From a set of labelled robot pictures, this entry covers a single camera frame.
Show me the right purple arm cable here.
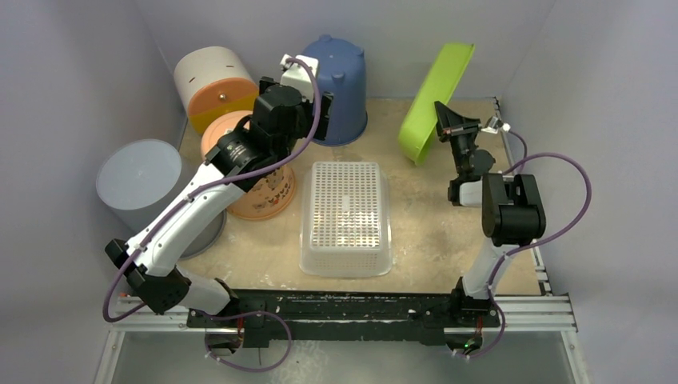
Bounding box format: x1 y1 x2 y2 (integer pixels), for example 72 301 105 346
487 126 593 301

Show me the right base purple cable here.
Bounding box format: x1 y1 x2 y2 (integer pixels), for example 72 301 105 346
451 302 509 362

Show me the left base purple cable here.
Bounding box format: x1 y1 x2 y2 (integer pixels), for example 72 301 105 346
203 308 294 373

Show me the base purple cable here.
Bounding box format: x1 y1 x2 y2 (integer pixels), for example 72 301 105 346
203 308 294 373
451 302 509 362

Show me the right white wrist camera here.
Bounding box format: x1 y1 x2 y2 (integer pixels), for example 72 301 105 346
481 116 511 134

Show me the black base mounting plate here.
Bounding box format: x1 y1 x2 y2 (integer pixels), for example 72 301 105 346
187 289 501 348

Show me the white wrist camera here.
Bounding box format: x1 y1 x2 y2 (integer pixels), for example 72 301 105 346
280 54 319 101
481 116 511 134

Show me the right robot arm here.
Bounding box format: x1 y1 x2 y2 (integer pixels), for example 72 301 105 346
434 102 546 326

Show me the white mesh basket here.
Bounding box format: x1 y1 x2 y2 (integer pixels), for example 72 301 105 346
299 162 393 278

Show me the white mini drawer cabinet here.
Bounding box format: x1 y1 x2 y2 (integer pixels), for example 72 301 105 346
173 46 259 135

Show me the large grey plastic bucket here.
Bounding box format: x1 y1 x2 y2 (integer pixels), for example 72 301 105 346
96 139 198 238

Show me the orange capybara bucket blue rim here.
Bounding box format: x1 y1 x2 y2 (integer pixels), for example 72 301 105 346
201 110 297 220

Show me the blue plastic bucket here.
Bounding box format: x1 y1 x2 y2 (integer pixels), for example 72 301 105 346
302 34 368 146

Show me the green white plastic basket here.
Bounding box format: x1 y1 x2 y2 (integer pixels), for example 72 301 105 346
397 42 476 166

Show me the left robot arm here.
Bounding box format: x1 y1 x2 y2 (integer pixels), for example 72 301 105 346
105 76 333 327

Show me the aluminium frame rail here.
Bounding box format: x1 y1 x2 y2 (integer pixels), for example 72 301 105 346
95 98 589 384

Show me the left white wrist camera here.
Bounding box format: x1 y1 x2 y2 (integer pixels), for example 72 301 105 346
280 54 319 101

